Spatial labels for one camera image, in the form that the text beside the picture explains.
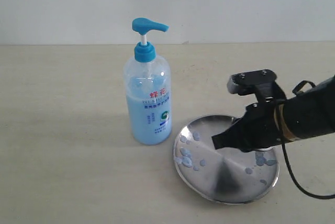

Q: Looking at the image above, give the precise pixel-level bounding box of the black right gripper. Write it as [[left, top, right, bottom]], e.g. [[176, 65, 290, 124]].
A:
[[211, 81, 286, 153]]

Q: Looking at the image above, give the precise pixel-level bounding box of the blue pump lotion bottle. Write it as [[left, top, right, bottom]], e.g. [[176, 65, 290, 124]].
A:
[[123, 18, 172, 145]]

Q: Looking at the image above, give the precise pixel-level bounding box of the round stainless steel plate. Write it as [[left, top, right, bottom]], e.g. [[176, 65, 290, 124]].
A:
[[173, 115, 280, 205]]

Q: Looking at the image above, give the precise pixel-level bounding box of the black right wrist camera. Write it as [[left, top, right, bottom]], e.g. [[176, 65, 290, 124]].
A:
[[227, 69, 277, 96]]

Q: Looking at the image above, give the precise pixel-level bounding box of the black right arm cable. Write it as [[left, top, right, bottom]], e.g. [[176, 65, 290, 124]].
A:
[[280, 80, 335, 200]]

